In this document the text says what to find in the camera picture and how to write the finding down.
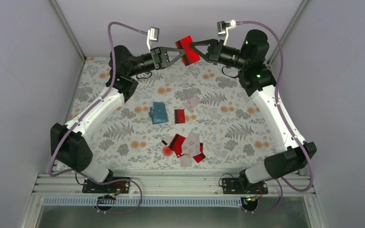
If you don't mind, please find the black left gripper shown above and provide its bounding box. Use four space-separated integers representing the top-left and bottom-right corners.
127 47 185 76

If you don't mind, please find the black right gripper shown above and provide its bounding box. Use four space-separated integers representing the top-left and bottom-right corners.
189 39 248 69

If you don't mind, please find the blue leather card holder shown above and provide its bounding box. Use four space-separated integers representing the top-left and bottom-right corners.
148 102 168 124

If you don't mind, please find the white floral card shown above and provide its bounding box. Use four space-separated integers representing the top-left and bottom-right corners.
182 133 201 157
182 96 201 112

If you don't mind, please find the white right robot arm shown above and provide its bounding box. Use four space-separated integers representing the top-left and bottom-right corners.
190 29 317 193

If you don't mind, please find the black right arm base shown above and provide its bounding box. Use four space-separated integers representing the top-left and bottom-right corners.
219 170 269 195

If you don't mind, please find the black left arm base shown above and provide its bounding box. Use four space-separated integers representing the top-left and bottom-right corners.
82 177 131 194

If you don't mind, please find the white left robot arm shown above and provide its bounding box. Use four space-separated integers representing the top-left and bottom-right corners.
48 45 186 192

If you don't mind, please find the white floral card on table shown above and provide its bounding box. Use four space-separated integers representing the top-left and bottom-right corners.
182 96 201 112

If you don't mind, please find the red card with black stripe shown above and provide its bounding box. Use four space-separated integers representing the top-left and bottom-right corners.
168 134 186 158

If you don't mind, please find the white card with red circle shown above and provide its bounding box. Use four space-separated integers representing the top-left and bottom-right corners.
161 140 174 157

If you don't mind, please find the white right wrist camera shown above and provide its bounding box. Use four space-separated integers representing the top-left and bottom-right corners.
217 19 237 46

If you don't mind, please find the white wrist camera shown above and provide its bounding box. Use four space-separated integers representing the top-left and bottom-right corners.
217 19 237 46
146 27 160 51

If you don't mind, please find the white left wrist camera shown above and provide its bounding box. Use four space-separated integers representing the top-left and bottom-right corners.
146 27 160 51

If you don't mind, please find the aluminium corner post left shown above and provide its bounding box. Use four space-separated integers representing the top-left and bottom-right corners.
49 0 86 63

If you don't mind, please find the aluminium corner post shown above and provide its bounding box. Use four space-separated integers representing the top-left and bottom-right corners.
49 0 86 63
268 0 310 64

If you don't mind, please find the aluminium corner post right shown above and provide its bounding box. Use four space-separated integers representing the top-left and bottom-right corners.
268 0 310 64

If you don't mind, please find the white cable duct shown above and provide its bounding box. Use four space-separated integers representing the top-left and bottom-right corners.
42 196 241 208

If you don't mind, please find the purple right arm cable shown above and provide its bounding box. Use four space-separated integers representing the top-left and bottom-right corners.
236 20 316 215

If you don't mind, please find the aluminium rail frame front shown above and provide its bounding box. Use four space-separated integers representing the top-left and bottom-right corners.
33 171 316 197

